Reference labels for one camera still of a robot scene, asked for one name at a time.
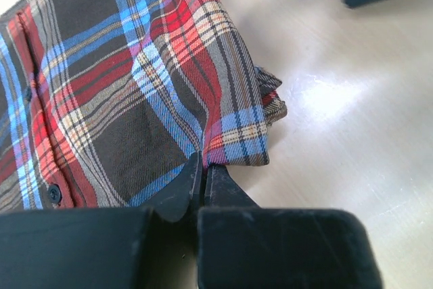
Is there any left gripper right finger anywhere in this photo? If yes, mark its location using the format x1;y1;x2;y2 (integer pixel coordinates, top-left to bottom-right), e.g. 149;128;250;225
197;165;383;288

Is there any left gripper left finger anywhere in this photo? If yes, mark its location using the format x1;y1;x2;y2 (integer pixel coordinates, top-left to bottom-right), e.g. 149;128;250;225
1;154;202;288

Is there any plaid long sleeve shirt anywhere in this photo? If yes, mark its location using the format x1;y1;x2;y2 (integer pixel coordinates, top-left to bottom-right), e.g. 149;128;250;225
1;0;287;212

